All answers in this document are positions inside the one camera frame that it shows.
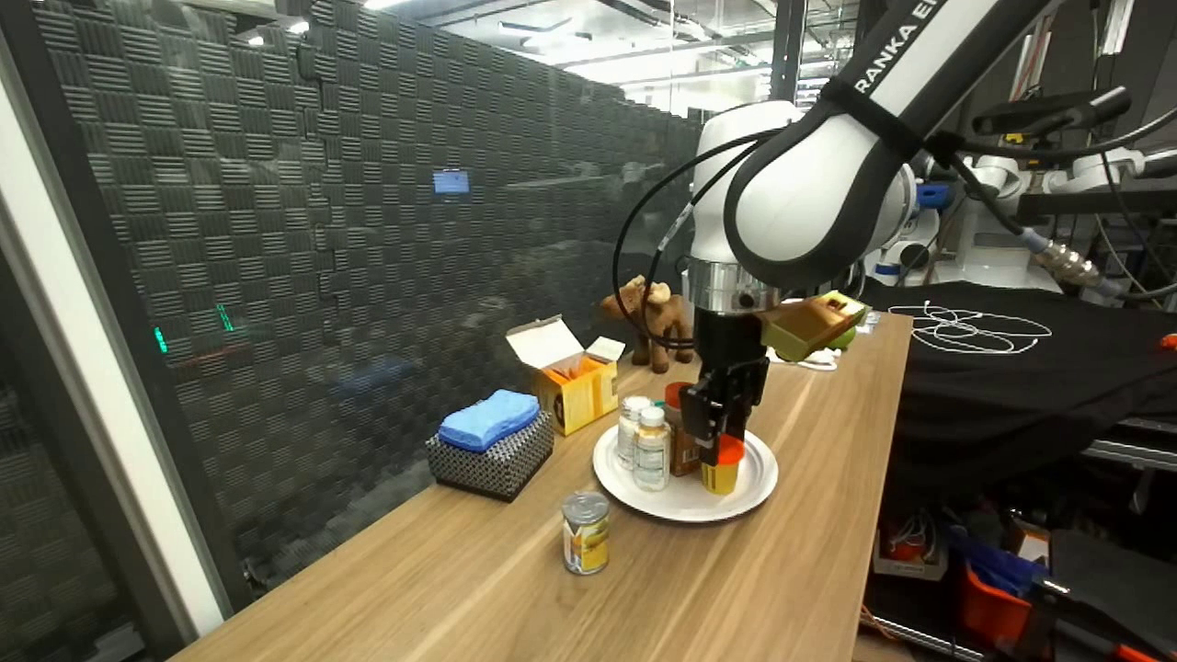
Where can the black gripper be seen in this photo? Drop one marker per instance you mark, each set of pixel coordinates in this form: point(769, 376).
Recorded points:
point(728, 344)

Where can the orange cap spice bottle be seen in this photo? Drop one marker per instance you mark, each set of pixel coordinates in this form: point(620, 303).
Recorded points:
point(674, 424)

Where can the orange lid yellow tub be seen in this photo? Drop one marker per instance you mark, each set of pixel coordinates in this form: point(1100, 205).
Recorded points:
point(721, 470)

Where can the white bottle blue label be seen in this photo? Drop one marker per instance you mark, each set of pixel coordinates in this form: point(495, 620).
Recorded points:
point(652, 449)

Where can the small can silver lid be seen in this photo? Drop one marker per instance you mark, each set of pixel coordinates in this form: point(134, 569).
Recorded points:
point(586, 536)

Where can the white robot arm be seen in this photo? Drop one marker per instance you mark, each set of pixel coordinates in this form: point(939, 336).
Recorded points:
point(812, 184)

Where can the white paper plate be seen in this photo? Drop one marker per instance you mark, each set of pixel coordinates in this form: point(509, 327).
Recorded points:
point(754, 483)

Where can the brown moose plushie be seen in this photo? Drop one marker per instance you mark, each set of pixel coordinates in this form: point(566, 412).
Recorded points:
point(644, 313)

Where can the white ringed object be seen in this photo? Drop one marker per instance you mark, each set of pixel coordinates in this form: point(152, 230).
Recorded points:
point(826, 357)

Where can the open yellow orange carton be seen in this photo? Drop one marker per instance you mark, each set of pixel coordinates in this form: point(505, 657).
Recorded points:
point(576, 392)

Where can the blue sponge cloth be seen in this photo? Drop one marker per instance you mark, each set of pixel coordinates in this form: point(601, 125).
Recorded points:
point(488, 422)

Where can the grey woven box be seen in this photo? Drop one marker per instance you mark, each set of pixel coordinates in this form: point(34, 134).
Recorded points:
point(482, 470)

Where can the white blue background machine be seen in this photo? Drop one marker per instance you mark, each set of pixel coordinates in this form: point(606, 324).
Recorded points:
point(932, 205)

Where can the black covered table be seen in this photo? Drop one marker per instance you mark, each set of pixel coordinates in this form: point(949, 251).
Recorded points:
point(1042, 392)

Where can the red bin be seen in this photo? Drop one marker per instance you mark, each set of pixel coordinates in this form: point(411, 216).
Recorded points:
point(994, 609)

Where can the black overhead bar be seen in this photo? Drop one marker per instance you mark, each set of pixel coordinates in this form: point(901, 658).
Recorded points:
point(1053, 112)

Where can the tan wrist camera box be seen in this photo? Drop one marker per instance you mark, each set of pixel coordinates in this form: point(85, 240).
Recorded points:
point(815, 324)

